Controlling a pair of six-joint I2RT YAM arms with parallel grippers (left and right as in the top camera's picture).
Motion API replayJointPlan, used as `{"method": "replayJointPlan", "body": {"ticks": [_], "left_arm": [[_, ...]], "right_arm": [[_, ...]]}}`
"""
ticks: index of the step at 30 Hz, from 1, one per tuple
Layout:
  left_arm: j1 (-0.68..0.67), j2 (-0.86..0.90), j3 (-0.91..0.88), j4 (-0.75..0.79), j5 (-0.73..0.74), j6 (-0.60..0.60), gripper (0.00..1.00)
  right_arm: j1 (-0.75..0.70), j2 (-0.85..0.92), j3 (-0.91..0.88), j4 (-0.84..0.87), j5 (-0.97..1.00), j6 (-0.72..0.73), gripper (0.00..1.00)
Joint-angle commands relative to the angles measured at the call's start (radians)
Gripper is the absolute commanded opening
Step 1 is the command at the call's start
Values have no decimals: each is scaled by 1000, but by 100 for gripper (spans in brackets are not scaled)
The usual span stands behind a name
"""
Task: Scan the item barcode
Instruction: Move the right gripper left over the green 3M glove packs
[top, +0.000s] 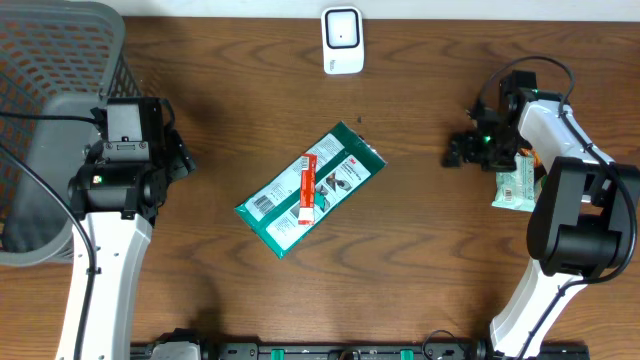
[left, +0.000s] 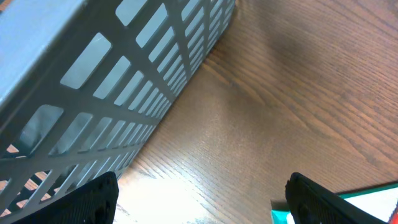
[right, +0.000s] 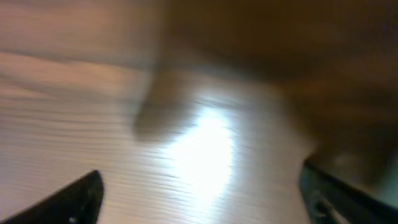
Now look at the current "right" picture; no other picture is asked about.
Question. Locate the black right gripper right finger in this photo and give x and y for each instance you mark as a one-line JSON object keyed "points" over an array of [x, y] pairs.
{"points": [[326, 199]]}

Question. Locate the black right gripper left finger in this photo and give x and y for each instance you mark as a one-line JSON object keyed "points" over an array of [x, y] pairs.
{"points": [[77, 203]]}

